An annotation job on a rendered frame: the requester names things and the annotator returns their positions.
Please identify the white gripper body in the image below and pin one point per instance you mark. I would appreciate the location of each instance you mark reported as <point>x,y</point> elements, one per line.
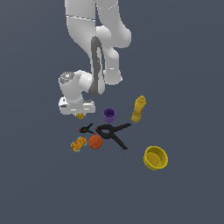
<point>77,107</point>

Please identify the small yellow block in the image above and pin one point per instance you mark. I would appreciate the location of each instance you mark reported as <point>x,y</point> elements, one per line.
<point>80,116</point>

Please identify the small black spring clamp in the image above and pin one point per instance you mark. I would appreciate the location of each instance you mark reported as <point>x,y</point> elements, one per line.
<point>86,129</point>

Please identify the purple cup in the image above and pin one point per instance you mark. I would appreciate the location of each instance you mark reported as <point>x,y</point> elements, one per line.
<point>109,114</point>

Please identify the orange ball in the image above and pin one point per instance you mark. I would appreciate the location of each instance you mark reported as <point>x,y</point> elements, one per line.
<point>95,141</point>

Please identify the large black spring clamp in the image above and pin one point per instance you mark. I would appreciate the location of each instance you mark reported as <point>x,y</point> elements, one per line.
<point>112,132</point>

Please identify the yellow mustard bottle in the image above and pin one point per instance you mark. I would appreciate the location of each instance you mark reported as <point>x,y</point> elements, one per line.
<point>138,109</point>

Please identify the yellow bowl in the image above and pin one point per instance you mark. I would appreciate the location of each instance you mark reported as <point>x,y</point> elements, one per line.
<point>155,158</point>

